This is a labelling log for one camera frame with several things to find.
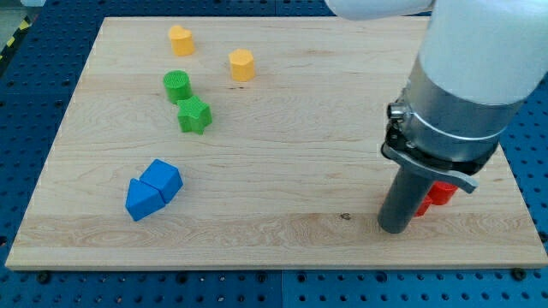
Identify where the silver tool mount clamp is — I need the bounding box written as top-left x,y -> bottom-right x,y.
382,60 -> 522,193

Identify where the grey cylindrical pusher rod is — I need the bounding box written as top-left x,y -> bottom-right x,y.
378,167 -> 433,234

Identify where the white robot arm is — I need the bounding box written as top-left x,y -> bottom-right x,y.
327,0 -> 547,234

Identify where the blue cube block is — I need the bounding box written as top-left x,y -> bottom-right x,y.
140,159 -> 183,204

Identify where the blue triangle block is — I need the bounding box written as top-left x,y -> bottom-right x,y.
125,179 -> 166,222

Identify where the red block behind rod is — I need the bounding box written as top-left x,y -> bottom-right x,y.
414,195 -> 432,217

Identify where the red cylinder block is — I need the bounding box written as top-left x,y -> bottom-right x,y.
427,181 -> 458,205

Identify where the yellow hexagon block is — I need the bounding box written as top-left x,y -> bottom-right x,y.
229,49 -> 255,82

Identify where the wooden board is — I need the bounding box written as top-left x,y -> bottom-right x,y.
6,17 -> 547,270

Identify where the green star block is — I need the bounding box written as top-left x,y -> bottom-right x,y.
176,96 -> 212,134

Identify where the green cylinder block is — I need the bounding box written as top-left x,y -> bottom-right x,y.
163,70 -> 194,104

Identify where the yellow heart block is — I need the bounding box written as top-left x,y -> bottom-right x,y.
168,25 -> 195,56

